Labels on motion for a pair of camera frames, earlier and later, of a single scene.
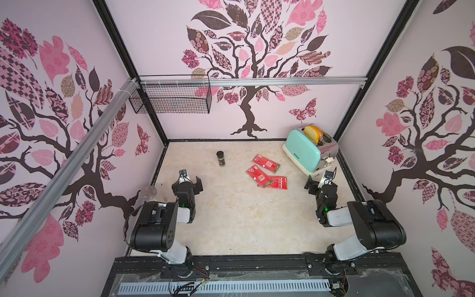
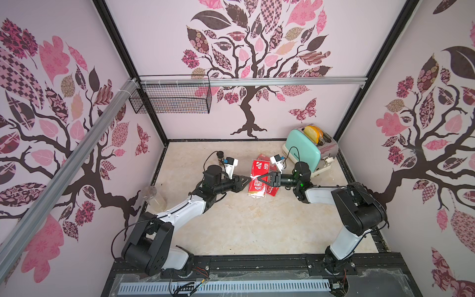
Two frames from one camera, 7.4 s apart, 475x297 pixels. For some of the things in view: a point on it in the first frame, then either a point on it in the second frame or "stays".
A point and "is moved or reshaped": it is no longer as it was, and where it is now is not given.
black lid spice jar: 220,154 stays
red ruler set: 258,176 is moved or reshaped
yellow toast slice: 314,132 stays
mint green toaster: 310,158 stays
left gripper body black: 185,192 -> 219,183
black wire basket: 193,99 stays
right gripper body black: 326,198 -> 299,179
